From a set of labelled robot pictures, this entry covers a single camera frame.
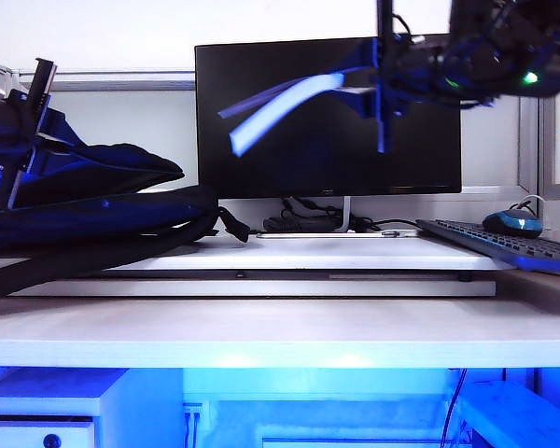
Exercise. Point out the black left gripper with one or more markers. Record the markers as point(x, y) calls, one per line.
point(9, 121)

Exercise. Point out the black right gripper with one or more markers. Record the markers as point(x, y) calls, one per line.
point(386, 70)

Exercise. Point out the white paperback book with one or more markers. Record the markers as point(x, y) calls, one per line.
point(280, 105)

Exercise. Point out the dark blue backpack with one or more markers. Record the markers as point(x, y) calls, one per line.
point(121, 210)

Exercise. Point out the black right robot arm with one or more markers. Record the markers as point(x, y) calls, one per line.
point(518, 42)

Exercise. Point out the white desk riser platform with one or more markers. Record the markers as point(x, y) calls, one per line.
point(284, 256)

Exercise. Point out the white box under desk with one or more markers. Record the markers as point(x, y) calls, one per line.
point(508, 415)

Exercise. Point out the grey back partition panel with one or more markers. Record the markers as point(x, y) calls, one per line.
point(121, 121)

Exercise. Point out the black computer monitor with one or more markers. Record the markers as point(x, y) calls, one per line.
point(308, 168)

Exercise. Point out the white monitor stand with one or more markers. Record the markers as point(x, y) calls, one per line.
point(345, 212)

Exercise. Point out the black power adapter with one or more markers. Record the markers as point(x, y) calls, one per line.
point(284, 225)

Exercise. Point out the blue and black mouse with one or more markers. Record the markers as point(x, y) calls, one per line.
point(512, 224)

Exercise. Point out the black and blue keyboard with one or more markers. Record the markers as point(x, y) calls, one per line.
point(518, 247)

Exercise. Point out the white drawer cabinet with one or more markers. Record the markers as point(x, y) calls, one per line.
point(74, 396)

